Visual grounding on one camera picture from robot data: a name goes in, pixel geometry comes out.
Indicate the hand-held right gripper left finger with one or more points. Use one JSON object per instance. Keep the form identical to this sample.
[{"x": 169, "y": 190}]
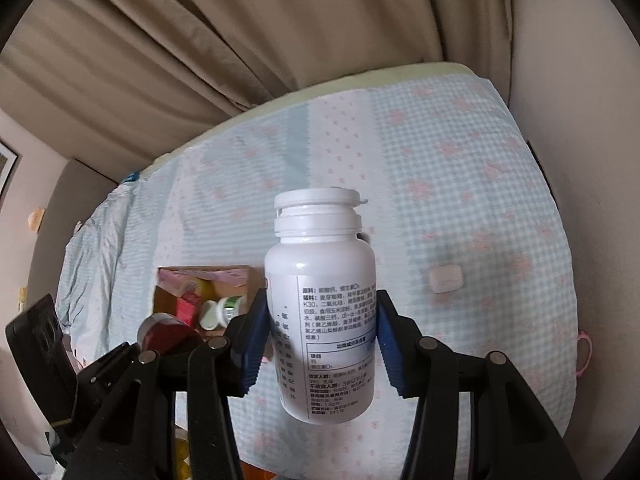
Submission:
[{"x": 252, "y": 355}]

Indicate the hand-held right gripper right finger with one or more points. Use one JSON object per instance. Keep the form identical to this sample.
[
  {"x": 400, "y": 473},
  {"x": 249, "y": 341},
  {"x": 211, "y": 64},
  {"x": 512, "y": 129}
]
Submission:
[{"x": 390, "y": 350}]

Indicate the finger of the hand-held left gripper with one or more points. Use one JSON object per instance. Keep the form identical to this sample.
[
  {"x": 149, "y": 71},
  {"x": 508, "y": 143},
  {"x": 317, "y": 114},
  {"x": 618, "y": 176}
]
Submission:
[{"x": 107, "y": 361}]

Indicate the green label white jar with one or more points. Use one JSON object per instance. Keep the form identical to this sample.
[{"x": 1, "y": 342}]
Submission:
[{"x": 225, "y": 310}]

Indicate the red jar silver lid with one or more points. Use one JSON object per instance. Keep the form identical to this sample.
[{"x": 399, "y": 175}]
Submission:
[{"x": 170, "y": 335}]

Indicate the brown cardboard box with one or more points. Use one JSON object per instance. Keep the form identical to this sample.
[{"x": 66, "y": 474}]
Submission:
[{"x": 164, "y": 305}]

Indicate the small red box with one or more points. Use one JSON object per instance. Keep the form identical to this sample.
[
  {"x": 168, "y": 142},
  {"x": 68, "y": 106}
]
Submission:
[{"x": 186, "y": 310}]

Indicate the white pill bottle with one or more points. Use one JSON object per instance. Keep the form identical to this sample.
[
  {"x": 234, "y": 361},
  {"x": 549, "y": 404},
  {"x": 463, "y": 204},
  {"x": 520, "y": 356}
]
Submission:
[{"x": 320, "y": 270}]

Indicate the small white eraser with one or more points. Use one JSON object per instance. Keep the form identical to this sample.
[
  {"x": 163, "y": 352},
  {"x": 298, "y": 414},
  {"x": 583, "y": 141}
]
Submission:
[{"x": 445, "y": 279}]

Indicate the yellow packet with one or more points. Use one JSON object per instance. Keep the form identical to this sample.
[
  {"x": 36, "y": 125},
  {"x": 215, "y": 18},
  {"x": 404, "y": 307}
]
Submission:
[{"x": 181, "y": 455}]

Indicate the crumpled pale blue quilt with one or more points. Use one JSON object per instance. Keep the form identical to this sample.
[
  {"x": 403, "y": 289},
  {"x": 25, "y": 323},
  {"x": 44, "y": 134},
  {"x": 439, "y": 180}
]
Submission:
[{"x": 100, "y": 240}]

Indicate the small orange white item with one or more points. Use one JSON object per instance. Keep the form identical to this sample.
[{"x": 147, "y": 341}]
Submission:
[{"x": 36, "y": 220}]

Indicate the grey padded headboard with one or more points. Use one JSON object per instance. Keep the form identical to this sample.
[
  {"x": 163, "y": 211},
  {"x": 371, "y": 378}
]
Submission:
[{"x": 70, "y": 195}]

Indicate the small teal item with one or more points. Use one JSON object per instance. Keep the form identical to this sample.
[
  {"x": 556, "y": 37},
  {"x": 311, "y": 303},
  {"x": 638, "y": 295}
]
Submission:
[{"x": 132, "y": 177}]

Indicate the checked pale blue bedsheet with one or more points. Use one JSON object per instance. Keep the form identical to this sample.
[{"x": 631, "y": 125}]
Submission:
[{"x": 450, "y": 160}]

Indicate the pale green mattress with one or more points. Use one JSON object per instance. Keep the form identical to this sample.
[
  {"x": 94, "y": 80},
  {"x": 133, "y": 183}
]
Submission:
[{"x": 280, "y": 102}]

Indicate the beige curtain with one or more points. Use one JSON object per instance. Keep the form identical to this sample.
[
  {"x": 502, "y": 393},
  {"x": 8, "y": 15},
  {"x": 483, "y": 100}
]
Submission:
[{"x": 250, "y": 35}]

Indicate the framed wall poster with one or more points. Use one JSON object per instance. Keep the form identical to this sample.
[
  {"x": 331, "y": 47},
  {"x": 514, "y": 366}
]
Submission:
[{"x": 6, "y": 167}]

